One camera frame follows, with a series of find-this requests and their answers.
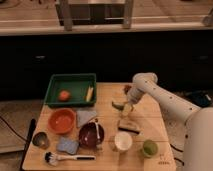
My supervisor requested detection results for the white dish brush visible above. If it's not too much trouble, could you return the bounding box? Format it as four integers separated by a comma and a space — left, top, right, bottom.
44, 152, 96, 166

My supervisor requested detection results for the blue sponge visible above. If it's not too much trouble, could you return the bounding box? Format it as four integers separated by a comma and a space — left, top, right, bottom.
56, 137, 79, 155

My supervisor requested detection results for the grey cloth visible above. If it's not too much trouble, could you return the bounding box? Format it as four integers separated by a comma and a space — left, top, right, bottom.
77, 110, 97, 128

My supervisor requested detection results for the wooden chair frame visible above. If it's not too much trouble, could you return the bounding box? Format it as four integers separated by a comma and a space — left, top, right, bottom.
55, 0, 134, 31

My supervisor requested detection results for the green plastic tray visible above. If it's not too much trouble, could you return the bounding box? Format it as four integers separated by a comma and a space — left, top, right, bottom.
44, 73, 97, 107

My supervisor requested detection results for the yellow corn piece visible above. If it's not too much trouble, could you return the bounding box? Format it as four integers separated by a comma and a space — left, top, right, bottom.
86, 86, 94, 102

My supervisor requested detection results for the orange red bowl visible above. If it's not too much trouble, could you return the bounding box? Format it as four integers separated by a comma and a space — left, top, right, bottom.
48, 108, 76, 134

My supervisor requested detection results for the white spoon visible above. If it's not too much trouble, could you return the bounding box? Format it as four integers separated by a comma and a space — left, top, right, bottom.
95, 121, 101, 141

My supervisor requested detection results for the brown grape cluster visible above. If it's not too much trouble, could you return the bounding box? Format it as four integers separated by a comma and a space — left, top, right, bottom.
123, 85, 132, 94

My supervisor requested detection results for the dark red bowl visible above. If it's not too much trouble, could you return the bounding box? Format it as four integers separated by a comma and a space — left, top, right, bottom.
78, 122, 105, 149

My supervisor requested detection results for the black cable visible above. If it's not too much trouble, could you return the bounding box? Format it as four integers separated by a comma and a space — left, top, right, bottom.
170, 143, 185, 165

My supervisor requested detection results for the small metal cup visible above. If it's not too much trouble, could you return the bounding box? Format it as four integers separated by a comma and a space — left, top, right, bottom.
32, 132, 49, 149

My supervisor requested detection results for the orange tomato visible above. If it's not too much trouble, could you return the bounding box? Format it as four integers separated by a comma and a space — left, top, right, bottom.
58, 90, 71, 102

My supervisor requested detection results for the green cup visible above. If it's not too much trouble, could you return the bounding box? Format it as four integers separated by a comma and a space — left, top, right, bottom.
140, 139, 158, 158

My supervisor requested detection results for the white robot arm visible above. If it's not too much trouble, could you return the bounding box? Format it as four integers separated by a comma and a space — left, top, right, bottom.
127, 72, 213, 171

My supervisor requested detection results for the white cup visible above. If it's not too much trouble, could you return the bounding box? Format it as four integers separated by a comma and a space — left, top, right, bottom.
110, 131, 133, 153

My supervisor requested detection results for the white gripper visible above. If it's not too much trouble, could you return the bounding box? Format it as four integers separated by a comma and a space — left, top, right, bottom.
121, 87, 144, 117

